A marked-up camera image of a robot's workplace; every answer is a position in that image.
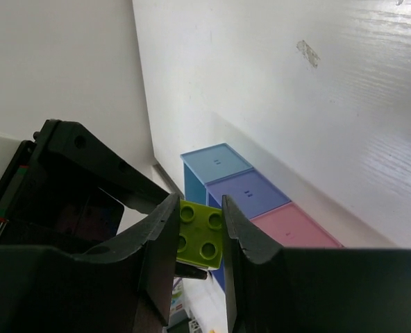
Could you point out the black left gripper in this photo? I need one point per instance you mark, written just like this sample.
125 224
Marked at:
62 189

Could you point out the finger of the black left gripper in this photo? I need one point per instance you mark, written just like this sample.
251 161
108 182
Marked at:
190 272

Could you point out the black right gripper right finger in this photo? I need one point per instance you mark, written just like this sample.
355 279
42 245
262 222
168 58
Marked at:
271 288

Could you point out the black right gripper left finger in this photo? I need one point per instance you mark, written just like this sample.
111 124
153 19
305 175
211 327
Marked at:
121 285

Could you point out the green square lego brick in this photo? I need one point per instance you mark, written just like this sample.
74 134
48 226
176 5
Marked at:
200 235

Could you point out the colourful lego box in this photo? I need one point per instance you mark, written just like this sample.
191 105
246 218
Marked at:
177 296

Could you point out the narrow pink container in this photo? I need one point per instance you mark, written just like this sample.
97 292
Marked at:
292 227

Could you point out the light blue container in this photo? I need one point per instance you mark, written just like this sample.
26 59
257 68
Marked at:
208 165

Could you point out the dark blue container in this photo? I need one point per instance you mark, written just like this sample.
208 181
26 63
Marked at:
250 190

